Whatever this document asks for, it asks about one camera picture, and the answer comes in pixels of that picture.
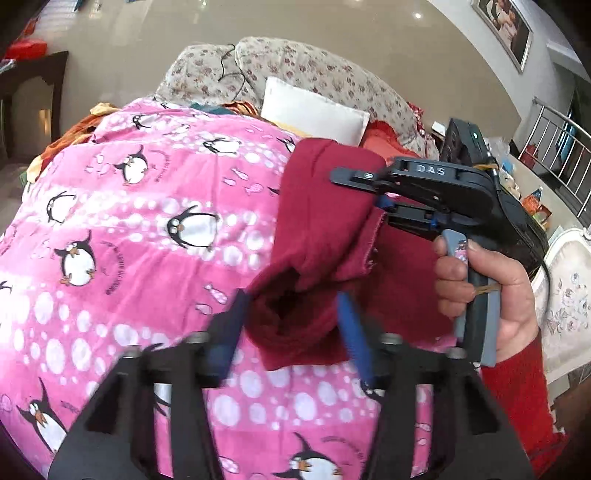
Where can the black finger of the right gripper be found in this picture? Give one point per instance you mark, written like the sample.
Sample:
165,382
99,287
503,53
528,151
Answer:
365,181

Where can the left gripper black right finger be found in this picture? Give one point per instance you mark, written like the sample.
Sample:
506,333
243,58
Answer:
472,438

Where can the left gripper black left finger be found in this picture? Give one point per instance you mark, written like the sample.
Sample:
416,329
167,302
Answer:
113,437

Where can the dark red knit garment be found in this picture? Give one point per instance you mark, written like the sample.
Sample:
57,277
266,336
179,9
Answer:
330,239

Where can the red sleeve right forearm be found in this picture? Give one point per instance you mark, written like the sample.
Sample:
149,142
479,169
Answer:
519,386

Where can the right hand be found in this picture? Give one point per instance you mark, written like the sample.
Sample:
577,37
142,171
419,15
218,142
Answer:
518,326

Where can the red heart cushion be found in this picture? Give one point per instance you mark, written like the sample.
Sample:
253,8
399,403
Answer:
381,139

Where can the white pillow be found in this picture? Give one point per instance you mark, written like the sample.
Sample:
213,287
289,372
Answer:
312,114

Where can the teal cloth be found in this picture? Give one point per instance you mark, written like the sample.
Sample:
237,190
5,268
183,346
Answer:
211,109

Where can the white upholstered chair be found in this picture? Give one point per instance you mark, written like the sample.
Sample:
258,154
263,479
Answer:
562,299

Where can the floral grey quilt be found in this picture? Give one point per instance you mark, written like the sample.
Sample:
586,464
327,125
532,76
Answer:
218,74

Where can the pink penguin blanket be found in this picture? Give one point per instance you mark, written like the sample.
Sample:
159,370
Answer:
138,237

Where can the orange patterned cloth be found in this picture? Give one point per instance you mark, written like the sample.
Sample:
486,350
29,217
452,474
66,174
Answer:
79,133

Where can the dark wooden side table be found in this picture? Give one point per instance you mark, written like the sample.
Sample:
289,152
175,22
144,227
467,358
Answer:
31,99

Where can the red box on table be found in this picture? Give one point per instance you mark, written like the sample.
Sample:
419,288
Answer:
26,49

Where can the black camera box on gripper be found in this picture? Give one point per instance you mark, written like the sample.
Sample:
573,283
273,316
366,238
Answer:
464,144

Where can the metal rail rack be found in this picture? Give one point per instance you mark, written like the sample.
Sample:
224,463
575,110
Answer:
557,151

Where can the framed wall picture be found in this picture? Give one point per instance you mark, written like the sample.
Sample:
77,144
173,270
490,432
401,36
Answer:
510,27

